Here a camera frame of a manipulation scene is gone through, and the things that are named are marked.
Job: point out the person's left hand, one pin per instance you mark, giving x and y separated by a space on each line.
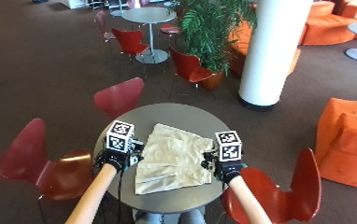
116 158

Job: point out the white marker cube left glove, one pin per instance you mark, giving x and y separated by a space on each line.
119 137

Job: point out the white marker cube right glove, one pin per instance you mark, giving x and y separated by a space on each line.
229 146

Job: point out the orange curved bench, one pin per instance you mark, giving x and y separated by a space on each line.
240 49

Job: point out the person's right hand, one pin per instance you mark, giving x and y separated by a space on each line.
223 168

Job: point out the orange round sofa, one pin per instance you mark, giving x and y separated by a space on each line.
329 28

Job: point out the orange armchair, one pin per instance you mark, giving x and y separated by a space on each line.
349 143

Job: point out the green potted palm plant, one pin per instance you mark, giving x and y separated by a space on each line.
211 31

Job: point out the person's legs in jeans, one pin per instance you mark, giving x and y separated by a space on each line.
169 217

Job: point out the red chair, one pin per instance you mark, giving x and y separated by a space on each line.
285 193
188 68
117 98
129 42
103 25
41 168
171 30

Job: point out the white round pillar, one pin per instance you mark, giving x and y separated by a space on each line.
273 53

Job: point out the cream folded cloth garment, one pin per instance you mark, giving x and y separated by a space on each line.
173 158

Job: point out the round grey pedestal table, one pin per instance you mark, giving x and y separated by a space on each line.
149 15

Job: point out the orange plant pot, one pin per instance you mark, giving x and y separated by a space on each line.
213 80

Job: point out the white marker cube glove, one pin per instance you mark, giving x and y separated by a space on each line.
229 146
119 137

